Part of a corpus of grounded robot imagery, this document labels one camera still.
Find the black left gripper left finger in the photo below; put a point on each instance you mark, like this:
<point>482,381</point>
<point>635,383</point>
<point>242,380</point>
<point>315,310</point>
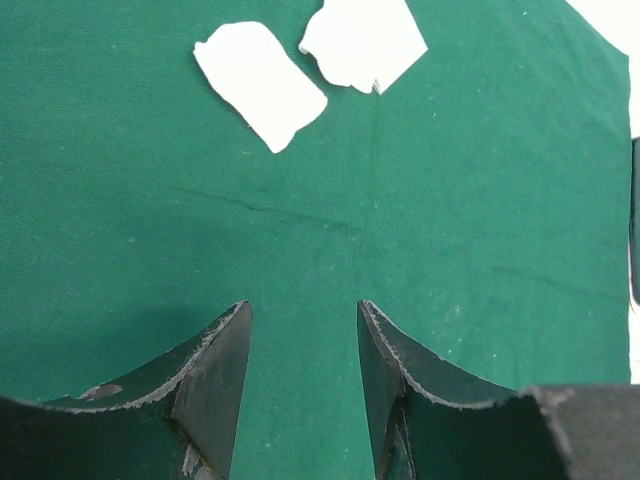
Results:
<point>175,417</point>

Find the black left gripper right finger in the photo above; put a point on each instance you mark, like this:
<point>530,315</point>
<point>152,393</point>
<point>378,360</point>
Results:
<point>430,419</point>

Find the white gauze pad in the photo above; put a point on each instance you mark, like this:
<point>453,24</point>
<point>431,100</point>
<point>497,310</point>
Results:
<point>248,67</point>
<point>367,45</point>

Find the green surgical drape cloth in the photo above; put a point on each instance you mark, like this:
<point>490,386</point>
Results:
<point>482,203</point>

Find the stainless steel tray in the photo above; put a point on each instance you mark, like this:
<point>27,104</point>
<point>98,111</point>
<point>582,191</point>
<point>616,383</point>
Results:
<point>634,222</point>

